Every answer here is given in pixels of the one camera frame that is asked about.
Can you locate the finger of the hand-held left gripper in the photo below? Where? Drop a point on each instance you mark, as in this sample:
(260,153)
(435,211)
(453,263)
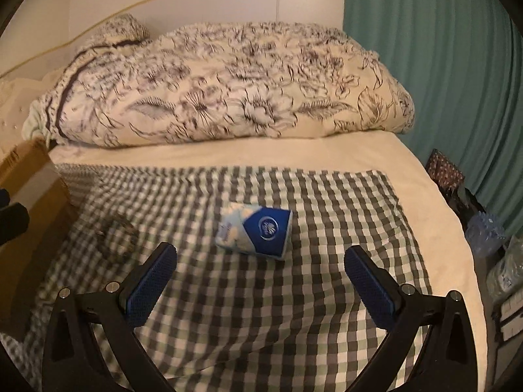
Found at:
(12,222)

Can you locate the teal curtain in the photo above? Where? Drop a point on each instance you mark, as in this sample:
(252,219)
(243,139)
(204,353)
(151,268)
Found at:
(441,69)

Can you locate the pale plastic bag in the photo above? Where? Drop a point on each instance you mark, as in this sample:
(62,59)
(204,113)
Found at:
(506,273)

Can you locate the dark floral bag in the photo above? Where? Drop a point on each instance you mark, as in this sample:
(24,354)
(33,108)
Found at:
(443,171)

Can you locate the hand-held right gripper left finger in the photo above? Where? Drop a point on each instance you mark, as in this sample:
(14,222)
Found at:
(149,286)

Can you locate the cream tufted headboard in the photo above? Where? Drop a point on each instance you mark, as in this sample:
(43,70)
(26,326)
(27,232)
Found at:
(20,102)

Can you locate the brown cardboard box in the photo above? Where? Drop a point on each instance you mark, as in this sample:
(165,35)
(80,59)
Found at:
(32,175)

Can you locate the light green cloth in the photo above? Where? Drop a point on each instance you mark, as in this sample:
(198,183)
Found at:
(32,124)

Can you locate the floral printed duvet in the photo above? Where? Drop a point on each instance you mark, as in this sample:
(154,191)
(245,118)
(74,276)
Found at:
(224,81)

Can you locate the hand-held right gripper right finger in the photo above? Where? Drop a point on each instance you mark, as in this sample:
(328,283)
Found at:
(369,286)

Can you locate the blue white tissue pack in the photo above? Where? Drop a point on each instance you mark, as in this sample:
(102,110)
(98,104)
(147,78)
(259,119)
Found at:
(261,228)

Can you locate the grey checked cloth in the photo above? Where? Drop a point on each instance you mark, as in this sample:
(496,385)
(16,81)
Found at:
(245,314)

